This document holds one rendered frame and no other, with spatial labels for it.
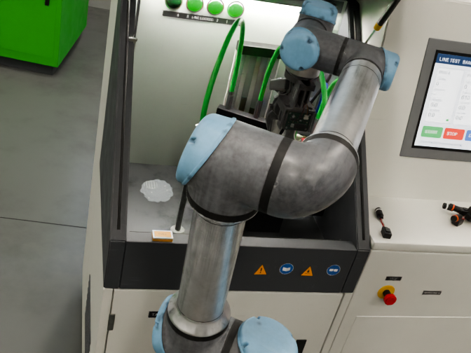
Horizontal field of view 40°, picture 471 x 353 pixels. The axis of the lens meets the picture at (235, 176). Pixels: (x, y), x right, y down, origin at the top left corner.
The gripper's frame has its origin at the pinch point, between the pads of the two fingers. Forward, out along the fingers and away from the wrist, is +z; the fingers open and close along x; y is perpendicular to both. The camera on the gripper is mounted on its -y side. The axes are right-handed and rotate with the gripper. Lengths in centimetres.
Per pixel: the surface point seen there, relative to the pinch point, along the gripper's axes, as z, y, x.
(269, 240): 30.1, -2.4, 6.1
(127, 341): 66, 0, -27
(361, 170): 14.8, -15.9, 32.4
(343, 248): 30.2, -0.2, 26.6
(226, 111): 15.3, -44.5, -1.2
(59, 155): 125, -183, -48
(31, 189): 125, -151, -60
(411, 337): 64, 0, 60
